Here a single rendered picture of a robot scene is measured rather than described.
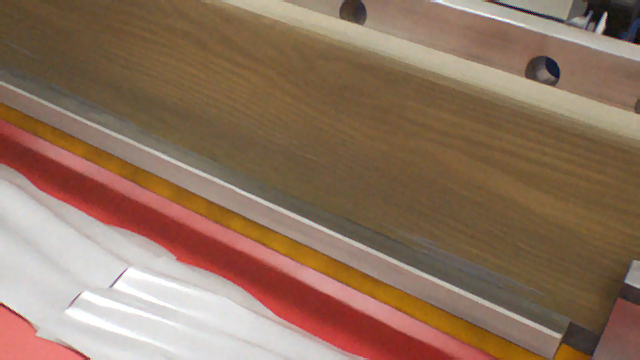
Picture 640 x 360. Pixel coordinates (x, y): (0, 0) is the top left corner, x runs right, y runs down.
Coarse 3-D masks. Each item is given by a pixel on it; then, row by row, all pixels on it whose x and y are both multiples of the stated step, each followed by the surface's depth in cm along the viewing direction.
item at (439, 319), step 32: (32, 128) 37; (96, 160) 35; (160, 192) 34; (192, 192) 33; (224, 224) 32; (256, 224) 31; (288, 256) 31; (320, 256) 30; (352, 288) 30; (384, 288) 29; (448, 320) 28; (512, 352) 27
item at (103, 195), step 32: (0, 128) 39; (0, 160) 35; (32, 160) 36; (64, 160) 37; (64, 192) 34; (96, 192) 34; (128, 192) 35; (128, 224) 32; (160, 224) 33; (192, 224) 33; (0, 320) 25; (0, 352) 24
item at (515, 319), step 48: (0, 96) 34; (48, 96) 33; (96, 144) 32; (144, 144) 30; (240, 192) 28; (336, 240) 27; (384, 240) 27; (432, 288) 25; (480, 288) 25; (528, 336) 24
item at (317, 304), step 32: (192, 256) 31; (224, 256) 32; (256, 256) 32; (256, 288) 30; (288, 288) 30; (320, 288) 31; (288, 320) 28; (320, 320) 29; (352, 320) 29; (384, 320) 30; (416, 320) 30; (32, 352) 24; (64, 352) 24; (352, 352) 27; (384, 352) 28; (416, 352) 28; (448, 352) 28; (480, 352) 29
